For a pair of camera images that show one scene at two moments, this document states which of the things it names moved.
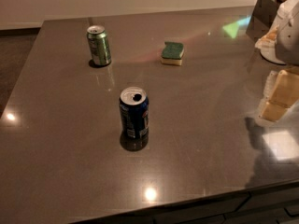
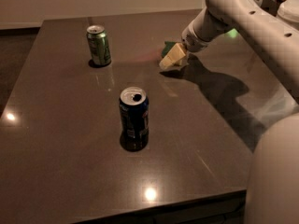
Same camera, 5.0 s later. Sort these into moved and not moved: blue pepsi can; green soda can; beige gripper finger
Moved: beige gripper finger
Not moved: green soda can; blue pepsi can
